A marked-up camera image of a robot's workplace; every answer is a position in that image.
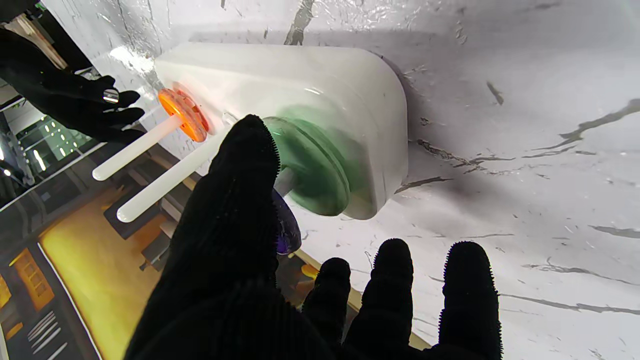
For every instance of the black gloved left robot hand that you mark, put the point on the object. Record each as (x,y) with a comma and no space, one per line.
(225,260)

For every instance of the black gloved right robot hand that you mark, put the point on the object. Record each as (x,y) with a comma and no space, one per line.
(65,100)

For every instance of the white three-rod Hanoi tower base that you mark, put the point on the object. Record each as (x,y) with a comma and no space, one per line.
(300,80)

